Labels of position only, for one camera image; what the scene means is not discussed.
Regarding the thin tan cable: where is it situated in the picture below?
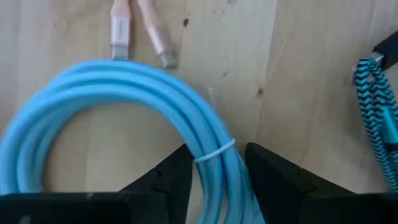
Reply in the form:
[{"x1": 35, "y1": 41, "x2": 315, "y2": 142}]
[{"x1": 109, "y1": 0, "x2": 178, "y2": 70}]

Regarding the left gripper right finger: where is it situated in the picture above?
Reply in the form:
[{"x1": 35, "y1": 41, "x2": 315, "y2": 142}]
[{"x1": 244, "y1": 142, "x2": 358, "y2": 224}]

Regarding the teal braided USB cable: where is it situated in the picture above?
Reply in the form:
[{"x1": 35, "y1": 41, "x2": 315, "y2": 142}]
[{"x1": 354, "y1": 57, "x2": 398, "y2": 194}]

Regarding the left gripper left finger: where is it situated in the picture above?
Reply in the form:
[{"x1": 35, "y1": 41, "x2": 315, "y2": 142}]
[{"x1": 119, "y1": 143, "x2": 193, "y2": 224}]

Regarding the thick light blue cable coil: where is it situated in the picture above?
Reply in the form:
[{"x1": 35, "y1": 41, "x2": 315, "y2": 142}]
[{"x1": 0, "y1": 58, "x2": 268, "y2": 224}]

